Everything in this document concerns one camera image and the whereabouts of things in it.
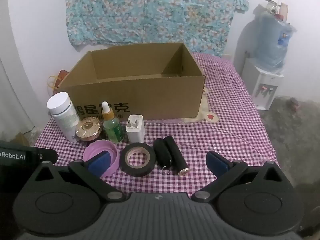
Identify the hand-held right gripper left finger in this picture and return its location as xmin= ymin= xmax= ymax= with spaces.
xmin=34 ymin=151 xmax=127 ymax=203

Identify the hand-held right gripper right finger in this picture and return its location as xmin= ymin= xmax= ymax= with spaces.
xmin=191 ymin=151 xmax=282 ymax=203

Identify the purple plastic lid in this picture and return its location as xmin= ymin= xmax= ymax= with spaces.
xmin=83 ymin=140 xmax=120 ymax=178

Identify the green dropper bottle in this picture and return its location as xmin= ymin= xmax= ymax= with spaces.
xmin=101 ymin=101 xmax=125 ymax=143

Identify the round gold jar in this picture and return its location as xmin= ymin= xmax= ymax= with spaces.
xmin=75 ymin=117 xmax=103 ymax=142

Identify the black cylinder with brass end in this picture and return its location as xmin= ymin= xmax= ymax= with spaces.
xmin=164 ymin=136 xmax=189 ymax=177

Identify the black cylinder with metal ring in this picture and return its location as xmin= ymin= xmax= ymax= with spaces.
xmin=152 ymin=138 xmax=173 ymax=175

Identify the white plastic bottle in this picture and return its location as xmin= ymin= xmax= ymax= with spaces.
xmin=47 ymin=92 xmax=80 ymax=143

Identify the brown cardboard box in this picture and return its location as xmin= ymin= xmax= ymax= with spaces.
xmin=54 ymin=42 xmax=206 ymax=124

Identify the brown cardboard piece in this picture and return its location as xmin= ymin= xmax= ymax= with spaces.
xmin=11 ymin=132 xmax=32 ymax=147

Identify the purple checkered cloth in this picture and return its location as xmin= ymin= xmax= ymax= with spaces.
xmin=34 ymin=51 xmax=280 ymax=198

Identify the black tape roll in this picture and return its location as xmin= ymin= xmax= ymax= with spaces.
xmin=119 ymin=142 xmax=157 ymax=177

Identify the white water dispenser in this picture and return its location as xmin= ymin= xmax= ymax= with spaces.
xmin=241 ymin=57 xmax=284 ymax=110

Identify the blue water jug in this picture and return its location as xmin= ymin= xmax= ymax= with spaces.
xmin=255 ymin=12 xmax=294 ymax=74

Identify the teal floral cloth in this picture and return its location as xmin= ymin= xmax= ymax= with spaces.
xmin=65 ymin=0 xmax=250 ymax=57

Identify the clear glass pot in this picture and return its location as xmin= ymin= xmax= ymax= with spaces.
xmin=265 ymin=0 xmax=280 ymax=14

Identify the red bag with yellow handles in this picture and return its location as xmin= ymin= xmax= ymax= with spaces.
xmin=46 ymin=69 xmax=69 ymax=90

